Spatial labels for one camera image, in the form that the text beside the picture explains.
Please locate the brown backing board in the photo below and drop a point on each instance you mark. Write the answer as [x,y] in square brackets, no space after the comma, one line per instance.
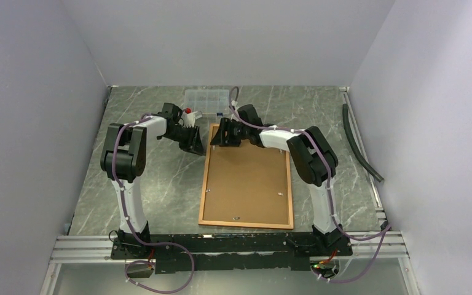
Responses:
[246,183]

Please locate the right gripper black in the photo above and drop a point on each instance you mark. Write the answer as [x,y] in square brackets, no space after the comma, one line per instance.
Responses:
[220,139]

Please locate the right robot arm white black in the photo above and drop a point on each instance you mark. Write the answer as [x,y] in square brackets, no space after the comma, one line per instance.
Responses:
[314,160]

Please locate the clear plastic organizer box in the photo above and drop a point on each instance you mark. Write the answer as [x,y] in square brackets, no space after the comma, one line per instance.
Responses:
[207,101]

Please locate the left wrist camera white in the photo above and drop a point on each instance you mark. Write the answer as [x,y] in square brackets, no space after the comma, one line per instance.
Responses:
[189,117]

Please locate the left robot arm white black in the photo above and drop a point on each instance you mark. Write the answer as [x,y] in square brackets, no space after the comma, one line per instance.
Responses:
[123,159]

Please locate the wooden picture frame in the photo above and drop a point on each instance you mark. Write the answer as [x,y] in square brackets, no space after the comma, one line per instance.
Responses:
[203,191]

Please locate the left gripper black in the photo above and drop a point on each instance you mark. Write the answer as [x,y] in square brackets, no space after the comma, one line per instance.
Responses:
[194,144]

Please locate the aluminium extrusion rail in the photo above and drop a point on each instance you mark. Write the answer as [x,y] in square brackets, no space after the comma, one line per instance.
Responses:
[73,249]

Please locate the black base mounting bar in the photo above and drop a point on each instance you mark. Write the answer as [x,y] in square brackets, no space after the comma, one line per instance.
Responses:
[173,253]

